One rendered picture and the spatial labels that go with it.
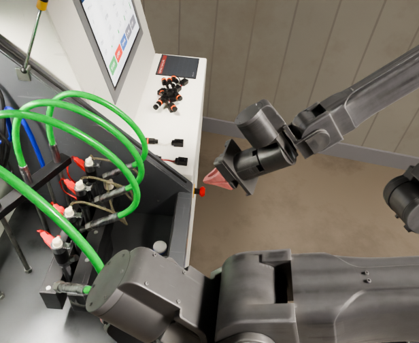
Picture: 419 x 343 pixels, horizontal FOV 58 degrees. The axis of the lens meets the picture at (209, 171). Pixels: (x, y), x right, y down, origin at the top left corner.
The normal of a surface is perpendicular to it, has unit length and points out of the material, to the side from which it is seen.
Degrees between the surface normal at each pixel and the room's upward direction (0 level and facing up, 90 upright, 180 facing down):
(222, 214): 0
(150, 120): 0
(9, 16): 90
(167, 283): 35
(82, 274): 0
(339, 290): 19
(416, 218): 73
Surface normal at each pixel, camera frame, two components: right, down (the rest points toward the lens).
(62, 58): -0.05, 0.71
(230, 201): 0.08, -0.70
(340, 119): 0.03, 0.44
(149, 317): 0.39, 0.12
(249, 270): -0.12, -0.78
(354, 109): 0.21, 0.31
